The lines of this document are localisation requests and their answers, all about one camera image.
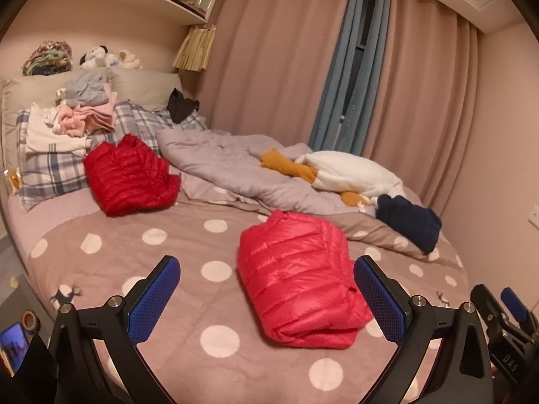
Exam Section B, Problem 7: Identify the black and white plush toy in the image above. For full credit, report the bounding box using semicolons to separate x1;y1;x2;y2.
80;44;108;70

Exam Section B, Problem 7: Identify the plaid pillow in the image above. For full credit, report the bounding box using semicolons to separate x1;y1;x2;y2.
112;100;208;148
16;107;102;213

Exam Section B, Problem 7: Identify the multicolour knitted blanket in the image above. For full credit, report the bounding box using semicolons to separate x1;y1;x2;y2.
22;40;73;77

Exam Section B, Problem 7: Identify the pink curtain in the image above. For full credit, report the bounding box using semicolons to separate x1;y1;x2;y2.
196;0;352;152
362;0;481;215

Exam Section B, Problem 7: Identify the cream plush toy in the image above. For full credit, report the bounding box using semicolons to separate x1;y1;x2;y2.
105;49;143;70

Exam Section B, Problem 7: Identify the dark window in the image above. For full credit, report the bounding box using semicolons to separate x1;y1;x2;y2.
356;0;382;53

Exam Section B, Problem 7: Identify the dark red folded puffer jacket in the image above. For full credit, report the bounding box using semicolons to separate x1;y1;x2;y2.
83;133;182;217

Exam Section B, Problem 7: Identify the beige pillow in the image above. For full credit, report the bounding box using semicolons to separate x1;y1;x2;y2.
0;76;85;173
108;68;183;112

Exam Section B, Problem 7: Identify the grey folded garment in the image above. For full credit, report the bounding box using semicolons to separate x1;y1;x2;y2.
57;69;111;108

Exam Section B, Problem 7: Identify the pink folded garment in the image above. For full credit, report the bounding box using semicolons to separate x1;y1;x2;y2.
53;83;118;137

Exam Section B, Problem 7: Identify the blue curtain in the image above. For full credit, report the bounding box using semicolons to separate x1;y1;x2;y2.
309;0;392;156

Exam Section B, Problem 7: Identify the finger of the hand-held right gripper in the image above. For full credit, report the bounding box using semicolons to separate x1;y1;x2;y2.
500;287;539;341
469;284;512;333

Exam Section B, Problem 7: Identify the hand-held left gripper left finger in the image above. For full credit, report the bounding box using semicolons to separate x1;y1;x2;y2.
47;255;186;404

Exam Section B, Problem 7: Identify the pink-red hooded puffer jacket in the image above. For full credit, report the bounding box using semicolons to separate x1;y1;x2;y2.
236;210;375;350

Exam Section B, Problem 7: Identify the white folded garment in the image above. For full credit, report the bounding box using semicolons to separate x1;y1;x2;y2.
26;105;91;154

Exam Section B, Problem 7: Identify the black cloth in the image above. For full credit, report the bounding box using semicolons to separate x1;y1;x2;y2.
167;88;200;125

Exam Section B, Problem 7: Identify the brown polka dot bed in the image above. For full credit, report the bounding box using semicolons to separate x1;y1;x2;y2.
8;135;470;404

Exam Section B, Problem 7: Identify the navy folded garment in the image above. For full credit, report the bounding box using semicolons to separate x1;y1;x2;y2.
376;194;442;254

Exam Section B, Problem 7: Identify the grey quilt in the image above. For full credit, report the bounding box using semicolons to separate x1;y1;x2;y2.
156;128;439;261

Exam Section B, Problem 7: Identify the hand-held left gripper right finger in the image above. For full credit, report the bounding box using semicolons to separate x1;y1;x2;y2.
351;255;494;404

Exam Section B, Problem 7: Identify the smartphone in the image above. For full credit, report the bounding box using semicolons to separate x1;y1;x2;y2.
0;322;31;377

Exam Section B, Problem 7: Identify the white goose plush toy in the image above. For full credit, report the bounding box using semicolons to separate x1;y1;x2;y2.
260;148;407;211

